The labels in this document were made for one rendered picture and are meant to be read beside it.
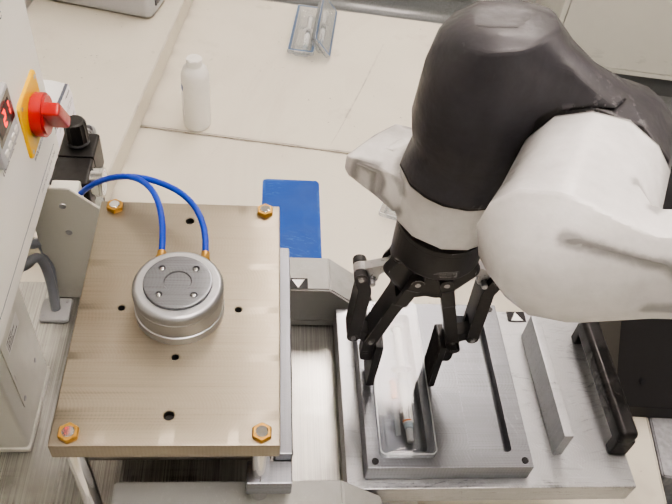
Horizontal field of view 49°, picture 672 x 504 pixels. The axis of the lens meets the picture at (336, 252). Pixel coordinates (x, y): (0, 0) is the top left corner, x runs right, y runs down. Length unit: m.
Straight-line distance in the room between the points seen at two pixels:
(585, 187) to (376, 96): 1.14
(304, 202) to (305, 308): 0.45
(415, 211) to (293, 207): 0.74
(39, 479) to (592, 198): 0.60
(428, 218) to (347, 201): 0.76
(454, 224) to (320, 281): 0.33
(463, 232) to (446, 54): 0.14
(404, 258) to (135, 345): 0.24
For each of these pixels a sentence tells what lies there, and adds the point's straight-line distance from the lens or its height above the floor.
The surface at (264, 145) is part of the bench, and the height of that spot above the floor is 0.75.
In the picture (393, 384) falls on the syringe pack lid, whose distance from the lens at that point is 0.78.
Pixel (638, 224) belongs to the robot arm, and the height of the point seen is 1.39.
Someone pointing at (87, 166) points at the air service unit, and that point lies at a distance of 0.87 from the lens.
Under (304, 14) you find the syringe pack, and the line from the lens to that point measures 1.74.
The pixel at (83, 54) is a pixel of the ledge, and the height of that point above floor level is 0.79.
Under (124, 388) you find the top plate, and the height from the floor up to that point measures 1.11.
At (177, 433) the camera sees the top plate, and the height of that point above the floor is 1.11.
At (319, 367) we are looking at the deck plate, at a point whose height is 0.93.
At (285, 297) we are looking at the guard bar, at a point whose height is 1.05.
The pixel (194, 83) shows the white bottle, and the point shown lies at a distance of 1.36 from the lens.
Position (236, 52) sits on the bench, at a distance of 1.64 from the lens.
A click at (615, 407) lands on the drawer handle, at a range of 0.83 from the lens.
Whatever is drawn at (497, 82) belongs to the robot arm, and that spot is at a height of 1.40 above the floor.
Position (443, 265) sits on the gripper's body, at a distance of 0.60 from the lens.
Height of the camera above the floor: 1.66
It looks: 48 degrees down
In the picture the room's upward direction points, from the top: 8 degrees clockwise
